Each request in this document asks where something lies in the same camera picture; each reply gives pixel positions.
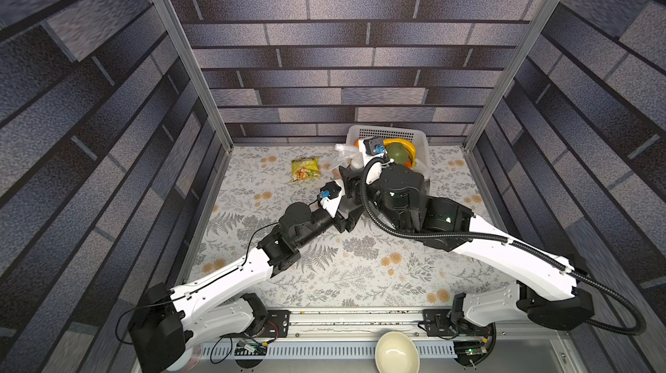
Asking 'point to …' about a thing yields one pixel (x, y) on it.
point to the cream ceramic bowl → (396, 352)
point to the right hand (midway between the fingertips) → (350, 164)
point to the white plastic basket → (417, 135)
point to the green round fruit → (398, 152)
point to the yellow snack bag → (303, 168)
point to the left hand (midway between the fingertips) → (357, 194)
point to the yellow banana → (410, 147)
